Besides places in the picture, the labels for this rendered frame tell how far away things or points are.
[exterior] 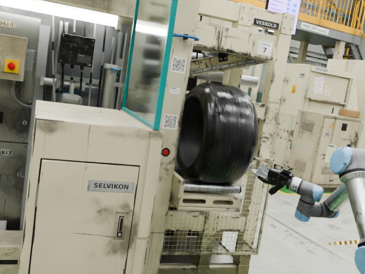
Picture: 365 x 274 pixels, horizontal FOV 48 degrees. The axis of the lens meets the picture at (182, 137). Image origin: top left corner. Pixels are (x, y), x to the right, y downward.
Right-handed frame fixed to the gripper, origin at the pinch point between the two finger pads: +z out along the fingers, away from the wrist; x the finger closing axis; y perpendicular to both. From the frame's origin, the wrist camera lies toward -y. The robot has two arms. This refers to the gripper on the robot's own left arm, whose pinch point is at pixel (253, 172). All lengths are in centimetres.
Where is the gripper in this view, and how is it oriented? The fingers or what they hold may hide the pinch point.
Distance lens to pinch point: 218.8
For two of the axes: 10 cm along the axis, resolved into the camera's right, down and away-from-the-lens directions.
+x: -5.5, 3.7, -7.5
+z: -8.3, -3.3, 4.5
